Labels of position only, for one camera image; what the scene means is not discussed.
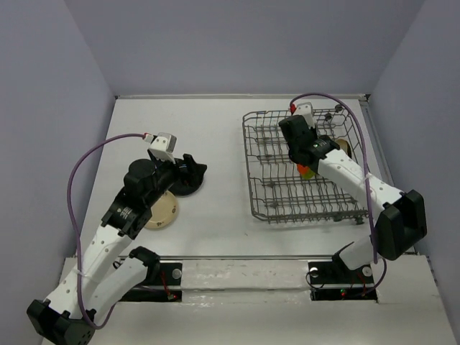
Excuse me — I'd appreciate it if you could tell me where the cream plate with floral marks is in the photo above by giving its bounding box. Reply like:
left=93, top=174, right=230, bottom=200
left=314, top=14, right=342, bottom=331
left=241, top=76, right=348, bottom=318
left=144, top=191, right=178, bottom=230

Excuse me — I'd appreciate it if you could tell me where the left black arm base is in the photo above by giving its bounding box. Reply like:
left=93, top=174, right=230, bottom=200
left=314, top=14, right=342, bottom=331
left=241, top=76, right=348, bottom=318
left=121, top=262, right=183, bottom=303

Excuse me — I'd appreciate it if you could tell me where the orange plate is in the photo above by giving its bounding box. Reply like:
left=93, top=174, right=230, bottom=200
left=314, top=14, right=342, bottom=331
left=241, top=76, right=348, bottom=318
left=297, top=164, right=310, bottom=175

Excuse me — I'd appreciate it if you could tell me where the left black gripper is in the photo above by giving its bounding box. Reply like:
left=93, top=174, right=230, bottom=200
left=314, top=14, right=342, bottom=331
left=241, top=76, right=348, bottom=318
left=146, top=154, right=207, bottom=206

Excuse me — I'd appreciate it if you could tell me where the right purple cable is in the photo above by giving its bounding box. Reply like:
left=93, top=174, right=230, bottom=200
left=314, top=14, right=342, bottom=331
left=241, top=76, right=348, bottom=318
left=289, top=93, right=388, bottom=298

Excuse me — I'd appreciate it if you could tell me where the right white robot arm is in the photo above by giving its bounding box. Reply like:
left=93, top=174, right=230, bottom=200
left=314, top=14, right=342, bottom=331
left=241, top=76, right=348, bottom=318
left=279, top=115, right=427, bottom=282

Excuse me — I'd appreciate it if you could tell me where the lime green plate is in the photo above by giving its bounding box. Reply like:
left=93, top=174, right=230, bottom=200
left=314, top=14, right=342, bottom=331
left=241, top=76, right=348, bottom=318
left=302, top=170, right=316, bottom=180

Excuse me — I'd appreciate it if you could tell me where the cream plate with black blot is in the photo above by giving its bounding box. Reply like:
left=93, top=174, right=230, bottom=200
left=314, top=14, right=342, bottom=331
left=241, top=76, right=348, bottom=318
left=336, top=139, right=352, bottom=157

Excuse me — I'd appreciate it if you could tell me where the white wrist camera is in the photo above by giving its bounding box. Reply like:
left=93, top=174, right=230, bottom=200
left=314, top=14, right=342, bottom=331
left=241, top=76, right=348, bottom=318
left=143, top=132, right=177, bottom=163
left=290, top=102, right=316, bottom=129

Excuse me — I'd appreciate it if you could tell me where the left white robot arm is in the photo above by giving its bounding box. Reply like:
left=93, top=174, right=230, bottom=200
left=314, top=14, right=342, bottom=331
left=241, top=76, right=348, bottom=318
left=27, top=154, right=207, bottom=344

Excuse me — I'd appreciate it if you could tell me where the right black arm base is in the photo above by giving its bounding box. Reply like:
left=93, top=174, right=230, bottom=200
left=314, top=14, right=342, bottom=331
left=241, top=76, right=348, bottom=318
left=305, top=261, right=377, bottom=302

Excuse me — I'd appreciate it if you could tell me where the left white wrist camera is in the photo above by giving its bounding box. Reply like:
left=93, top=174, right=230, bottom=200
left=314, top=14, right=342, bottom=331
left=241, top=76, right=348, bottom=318
left=143, top=132, right=177, bottom=163

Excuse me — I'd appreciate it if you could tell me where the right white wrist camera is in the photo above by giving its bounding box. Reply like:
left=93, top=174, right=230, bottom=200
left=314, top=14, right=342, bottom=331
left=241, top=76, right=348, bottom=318
left=290, top=102, right=316, bottom=129

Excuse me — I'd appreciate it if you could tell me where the grey wire dish rack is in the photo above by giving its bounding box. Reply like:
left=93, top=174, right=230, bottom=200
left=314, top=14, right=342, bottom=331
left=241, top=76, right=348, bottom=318
left=242, top=110, right=367, bottom=224

